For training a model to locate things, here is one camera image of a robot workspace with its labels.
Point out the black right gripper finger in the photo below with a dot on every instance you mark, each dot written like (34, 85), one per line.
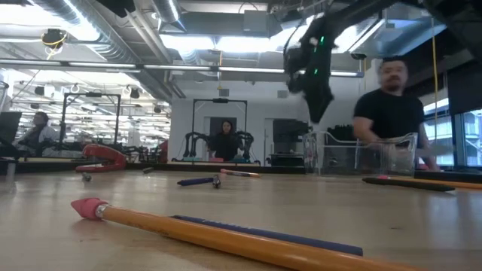
(318, 109)

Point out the yellow pencil pink eraser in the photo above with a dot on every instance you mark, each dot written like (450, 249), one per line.
(226, 241)
(467, 185)
(241, 173)

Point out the black pen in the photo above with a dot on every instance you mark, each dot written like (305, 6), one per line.
(148, 170)
(408, 184)

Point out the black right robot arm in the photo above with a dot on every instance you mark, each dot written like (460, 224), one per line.
(354, 15)

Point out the black background robot arm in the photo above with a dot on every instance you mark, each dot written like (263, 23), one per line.
(248, 141)
(199, 134)

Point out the black storage rack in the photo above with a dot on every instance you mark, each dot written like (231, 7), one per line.
(340, 132)

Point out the black cabinet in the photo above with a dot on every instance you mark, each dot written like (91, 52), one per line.
(288, 131)

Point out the person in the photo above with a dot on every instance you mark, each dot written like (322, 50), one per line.
(226, 145)
(37, 137)
(391, 113)

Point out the long linear light fixture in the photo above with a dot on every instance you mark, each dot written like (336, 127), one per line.
(177, 67)

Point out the red stapler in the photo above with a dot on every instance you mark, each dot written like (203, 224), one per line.
(109, 154)

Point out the small dark cylindrical item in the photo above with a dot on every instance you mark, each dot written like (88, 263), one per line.
(87, 177)

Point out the black ceiling-mounted device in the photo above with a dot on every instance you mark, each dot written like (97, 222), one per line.
(53, 37)

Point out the black monitor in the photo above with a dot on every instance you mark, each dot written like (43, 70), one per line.
(9, 126)

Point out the black background station frame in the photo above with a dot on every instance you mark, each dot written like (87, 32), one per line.
(92, 94)
(220, 100)

